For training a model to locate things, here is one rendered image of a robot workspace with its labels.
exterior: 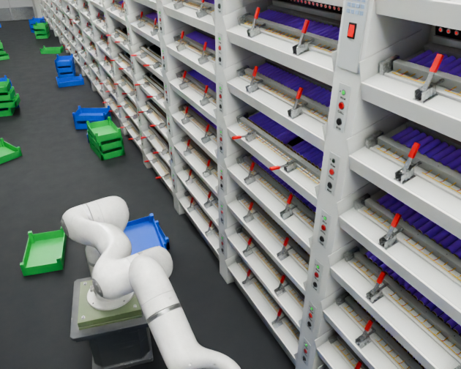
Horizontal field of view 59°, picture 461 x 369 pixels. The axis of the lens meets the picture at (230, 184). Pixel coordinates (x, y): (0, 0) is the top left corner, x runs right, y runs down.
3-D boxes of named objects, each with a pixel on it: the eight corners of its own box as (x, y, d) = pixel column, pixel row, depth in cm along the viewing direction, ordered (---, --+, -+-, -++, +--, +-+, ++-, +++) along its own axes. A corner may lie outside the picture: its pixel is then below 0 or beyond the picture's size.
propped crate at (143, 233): (169, 265, 226) (170, 259, 220) (133, 277, 218) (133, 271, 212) (151, 219, 239) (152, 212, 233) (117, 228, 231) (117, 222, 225)
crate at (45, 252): (63, 269, 223) (60, 258, 219) (23, 276, 219) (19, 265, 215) (66, 236, 248) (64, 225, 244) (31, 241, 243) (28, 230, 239)
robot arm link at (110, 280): (105, 220, 158) (62, 235, 151) (99, 192, 153) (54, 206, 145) (158, 291, 120) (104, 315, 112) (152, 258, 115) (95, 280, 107)
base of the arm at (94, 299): (82, 312, 157) (72, 275, 148) (93, 279, 174) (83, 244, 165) (132, 308, 158) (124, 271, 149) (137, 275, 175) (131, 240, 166)
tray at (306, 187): (319, 210, 125) (315, 187, 119) (229, 136, 171) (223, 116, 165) (370, 179, 129) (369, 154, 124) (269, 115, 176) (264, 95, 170)
